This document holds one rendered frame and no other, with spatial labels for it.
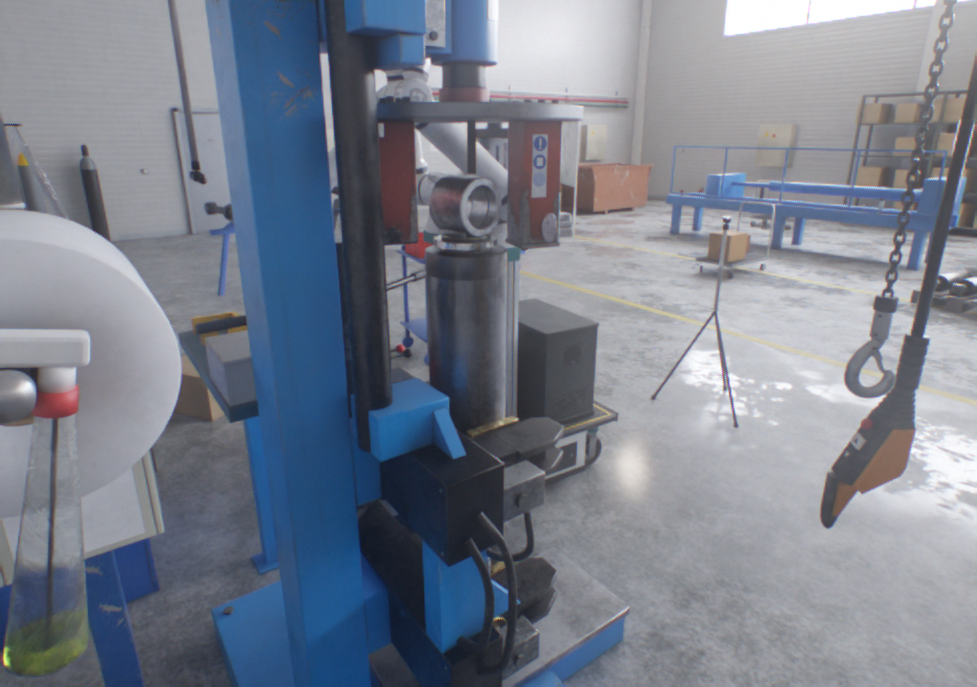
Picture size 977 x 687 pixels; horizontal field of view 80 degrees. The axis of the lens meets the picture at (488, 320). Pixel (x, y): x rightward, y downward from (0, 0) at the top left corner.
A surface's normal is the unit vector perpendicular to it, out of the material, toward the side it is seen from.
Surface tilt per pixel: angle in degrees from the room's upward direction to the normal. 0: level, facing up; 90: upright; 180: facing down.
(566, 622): 0
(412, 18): 90
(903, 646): 0
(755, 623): 0
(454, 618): 90
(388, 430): 90
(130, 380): 90
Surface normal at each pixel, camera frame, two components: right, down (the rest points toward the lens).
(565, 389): 0.53, 0.25
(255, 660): 0.00, -0.95
